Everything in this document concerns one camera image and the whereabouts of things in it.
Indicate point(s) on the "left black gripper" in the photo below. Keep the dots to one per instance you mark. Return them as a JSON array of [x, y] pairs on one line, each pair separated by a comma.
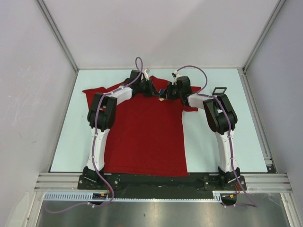
[[151, 90]]

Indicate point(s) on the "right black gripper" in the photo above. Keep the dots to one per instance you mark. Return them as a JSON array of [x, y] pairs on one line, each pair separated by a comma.
[[170, 87]]

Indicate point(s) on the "red t-shirt garment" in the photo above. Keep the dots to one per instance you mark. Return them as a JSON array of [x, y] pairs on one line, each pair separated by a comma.
[[147, 138]]

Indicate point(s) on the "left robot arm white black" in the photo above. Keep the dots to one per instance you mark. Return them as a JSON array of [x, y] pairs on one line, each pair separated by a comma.
[[102, 115]]

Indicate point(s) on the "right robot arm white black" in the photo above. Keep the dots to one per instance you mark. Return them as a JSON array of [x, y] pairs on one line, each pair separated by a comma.
[[221, 119]]

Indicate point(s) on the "black open small box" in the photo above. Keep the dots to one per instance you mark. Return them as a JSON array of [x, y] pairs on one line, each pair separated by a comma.
[[219, 91]]

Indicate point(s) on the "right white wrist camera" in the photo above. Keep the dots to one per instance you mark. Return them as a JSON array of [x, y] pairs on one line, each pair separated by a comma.
[[175, 75]]

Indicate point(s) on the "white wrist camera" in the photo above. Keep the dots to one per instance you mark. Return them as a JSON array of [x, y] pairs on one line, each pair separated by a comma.
[[146, 74], [175, 75]]

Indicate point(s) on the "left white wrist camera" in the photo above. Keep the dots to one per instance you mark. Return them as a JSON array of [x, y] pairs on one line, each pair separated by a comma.
[[146, 74]]

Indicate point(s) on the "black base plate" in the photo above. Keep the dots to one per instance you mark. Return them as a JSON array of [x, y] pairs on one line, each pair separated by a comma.
[[89, 180]]

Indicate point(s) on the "slotted cable duct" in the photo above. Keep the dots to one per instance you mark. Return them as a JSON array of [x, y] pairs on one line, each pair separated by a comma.
[[99, 197]]

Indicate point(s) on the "aluminium front rail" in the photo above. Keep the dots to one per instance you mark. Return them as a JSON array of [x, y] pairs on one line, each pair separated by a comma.
[[256, 183]]

